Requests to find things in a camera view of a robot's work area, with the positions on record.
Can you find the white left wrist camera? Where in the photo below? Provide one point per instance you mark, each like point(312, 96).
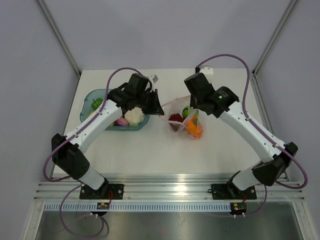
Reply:
point(154, 78)

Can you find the white slotted cable duct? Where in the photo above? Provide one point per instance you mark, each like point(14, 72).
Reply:
point(220, 207)

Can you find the left controller board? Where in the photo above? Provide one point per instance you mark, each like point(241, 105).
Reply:
point(103, 206)

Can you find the clear zip top bag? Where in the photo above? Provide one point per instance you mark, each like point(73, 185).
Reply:
point(176, 106)

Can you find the right controller board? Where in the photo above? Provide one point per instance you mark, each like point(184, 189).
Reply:
point(238, 208)

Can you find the purple toy onion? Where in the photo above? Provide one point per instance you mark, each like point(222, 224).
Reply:
point(121, 122)

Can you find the green toy melon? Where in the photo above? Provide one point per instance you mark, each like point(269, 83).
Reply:
point(187, 111)

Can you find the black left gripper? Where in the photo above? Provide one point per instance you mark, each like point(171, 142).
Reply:
point(155, 108)

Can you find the aluminium frame post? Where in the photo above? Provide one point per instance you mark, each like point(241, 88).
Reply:
point(58, 36)
point(275, 35)

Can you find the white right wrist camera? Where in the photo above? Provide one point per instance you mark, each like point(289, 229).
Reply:
point(208, 71)

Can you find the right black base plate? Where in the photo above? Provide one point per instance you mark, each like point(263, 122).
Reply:
point(223, 191)

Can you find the controller board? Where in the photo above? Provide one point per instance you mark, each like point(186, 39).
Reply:
point(103, 206)
point(238, 208)

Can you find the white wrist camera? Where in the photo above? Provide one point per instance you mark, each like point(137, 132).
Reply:
point(208, 71)
point(154, 78)

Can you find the white toy cauliflower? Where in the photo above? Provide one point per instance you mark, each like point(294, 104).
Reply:
point(134, 116)

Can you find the right aluminium frame post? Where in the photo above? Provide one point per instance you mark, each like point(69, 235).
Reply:
point(275, 35)

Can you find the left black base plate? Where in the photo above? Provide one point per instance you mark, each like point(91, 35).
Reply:
point(113, 192)

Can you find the dark red toy pepper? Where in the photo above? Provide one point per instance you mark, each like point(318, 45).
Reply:
point(175, 121)

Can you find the green toy bell pepper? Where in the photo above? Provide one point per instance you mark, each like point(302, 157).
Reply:
point(96, 103)

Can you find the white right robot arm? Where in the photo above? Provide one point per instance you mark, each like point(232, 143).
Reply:
point(274, 155)

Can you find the left aluminium frame post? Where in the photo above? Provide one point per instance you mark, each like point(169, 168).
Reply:
point(58, 36)

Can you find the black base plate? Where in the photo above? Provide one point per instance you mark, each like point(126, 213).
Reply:
point(113, 192)
point(223, 191)

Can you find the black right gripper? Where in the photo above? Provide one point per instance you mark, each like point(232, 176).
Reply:
point(193, 103)

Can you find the teal plastic food tray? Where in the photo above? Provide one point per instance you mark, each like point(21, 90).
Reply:
point(87, 109)

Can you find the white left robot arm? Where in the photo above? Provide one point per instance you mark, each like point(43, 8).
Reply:
point(68, 152)

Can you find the aluminium mounting rail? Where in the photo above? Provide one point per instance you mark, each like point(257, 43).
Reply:
point(144, 188)

